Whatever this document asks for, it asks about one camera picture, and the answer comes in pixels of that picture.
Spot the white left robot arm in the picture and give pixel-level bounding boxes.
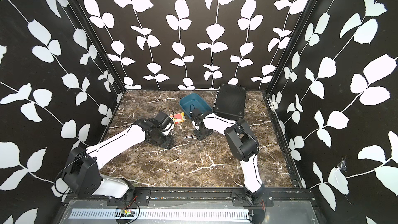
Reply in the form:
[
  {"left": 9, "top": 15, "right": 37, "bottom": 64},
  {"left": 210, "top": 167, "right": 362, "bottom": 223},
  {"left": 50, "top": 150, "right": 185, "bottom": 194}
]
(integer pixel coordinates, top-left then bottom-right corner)
[{"left": 57, "top": 115, "right": 174, "bottom": 199}]

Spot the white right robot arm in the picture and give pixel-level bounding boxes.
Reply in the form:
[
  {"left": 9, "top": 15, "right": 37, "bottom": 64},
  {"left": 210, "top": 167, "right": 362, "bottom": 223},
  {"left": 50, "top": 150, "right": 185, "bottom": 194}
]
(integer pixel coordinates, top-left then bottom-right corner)
[{"left": 190, "top": 108, "right": 265, "bottom": 201}]

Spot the teal plastic storage box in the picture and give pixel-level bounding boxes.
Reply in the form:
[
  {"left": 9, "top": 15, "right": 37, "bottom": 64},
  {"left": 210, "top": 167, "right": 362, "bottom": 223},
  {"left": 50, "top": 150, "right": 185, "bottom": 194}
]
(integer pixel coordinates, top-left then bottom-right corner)
[{"left": 179, "top": 93, "right": 213, "bottom": 119}]

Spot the yellow playing card box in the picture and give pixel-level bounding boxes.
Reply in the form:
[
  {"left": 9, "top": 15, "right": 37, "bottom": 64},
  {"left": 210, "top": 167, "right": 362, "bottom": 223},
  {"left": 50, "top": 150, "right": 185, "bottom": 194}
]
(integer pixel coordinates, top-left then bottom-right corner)
[{"left": 173, "top": 112, "right": 186, "bottom": 124}]

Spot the white perforated strip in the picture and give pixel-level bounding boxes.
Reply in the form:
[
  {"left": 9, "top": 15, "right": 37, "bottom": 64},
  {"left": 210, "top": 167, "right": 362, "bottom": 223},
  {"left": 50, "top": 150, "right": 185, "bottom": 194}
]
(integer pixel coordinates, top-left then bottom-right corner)
[{"left": 66, "top": 208, "right": 250, "bottom": 222}]

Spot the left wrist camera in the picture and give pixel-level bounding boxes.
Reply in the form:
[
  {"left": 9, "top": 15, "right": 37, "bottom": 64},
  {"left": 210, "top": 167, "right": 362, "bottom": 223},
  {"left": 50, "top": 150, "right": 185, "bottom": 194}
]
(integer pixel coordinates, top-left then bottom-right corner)
[{"left": 154, "top": 111, "right": 174, "bottom": 132}]

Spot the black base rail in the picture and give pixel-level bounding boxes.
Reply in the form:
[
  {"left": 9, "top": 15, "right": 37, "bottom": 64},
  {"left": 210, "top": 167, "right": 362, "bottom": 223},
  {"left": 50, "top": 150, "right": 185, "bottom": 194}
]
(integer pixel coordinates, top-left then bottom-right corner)
[{"left": 107, "top": 187, "right": 315, "bottom": 207}]

